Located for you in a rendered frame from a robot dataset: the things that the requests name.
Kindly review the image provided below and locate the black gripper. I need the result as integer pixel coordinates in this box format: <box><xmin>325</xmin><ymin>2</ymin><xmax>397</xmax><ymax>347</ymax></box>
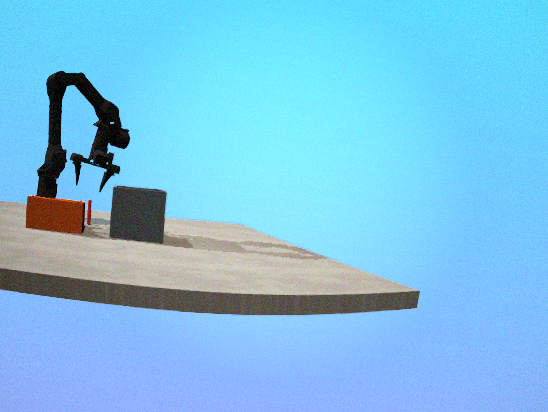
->
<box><xmin>69</xmin><ymin>140</ymin><xmax>121</xmax><ymax>193</ymax></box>

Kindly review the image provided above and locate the red peg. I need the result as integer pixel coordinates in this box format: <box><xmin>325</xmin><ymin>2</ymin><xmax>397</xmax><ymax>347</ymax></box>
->
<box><xmin>87</xmin><ymin>200</ymin><xmax>92</xmax><ymax>225</ymax></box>

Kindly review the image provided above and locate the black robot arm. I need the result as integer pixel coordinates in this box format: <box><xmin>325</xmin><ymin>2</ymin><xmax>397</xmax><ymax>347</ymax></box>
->
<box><xmin>35</xmin><ymin>71</ymin><xmax>130</xmax><ymax>199</ymax></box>

